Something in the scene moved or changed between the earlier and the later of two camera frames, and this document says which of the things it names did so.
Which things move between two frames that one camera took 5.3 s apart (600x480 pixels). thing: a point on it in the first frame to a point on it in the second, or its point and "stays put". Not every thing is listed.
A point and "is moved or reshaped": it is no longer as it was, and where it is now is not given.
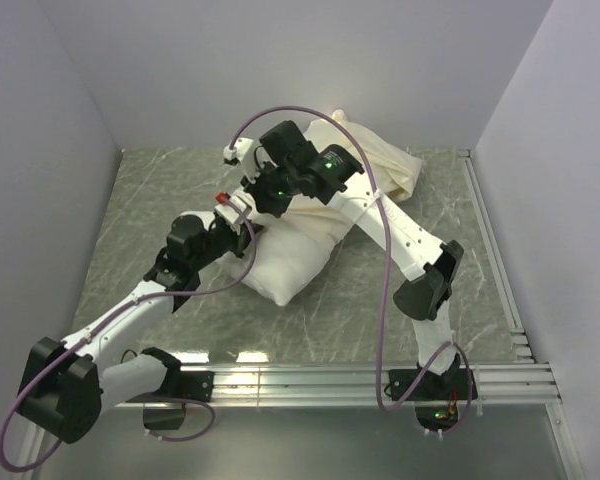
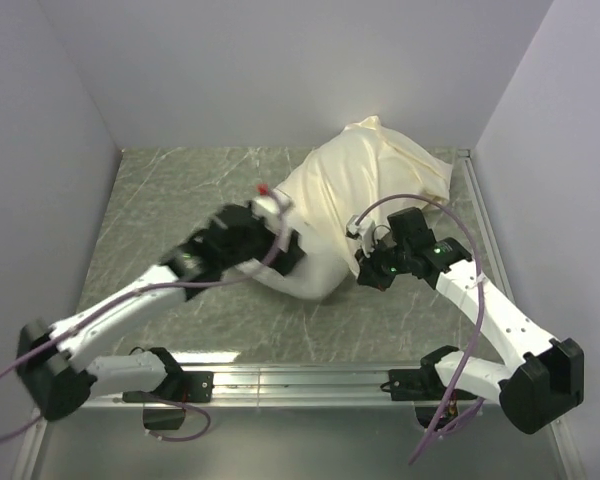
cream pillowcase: x=397 y=171 is moved or reshaped
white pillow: x=285 y=259 is moved or reshaped
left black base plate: x=187 y=384 stays put
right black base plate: x=449 y=386 stays put
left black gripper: x=243 y=238 to x=284 y=262
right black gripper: x=254 y=189 to x=369 y=275
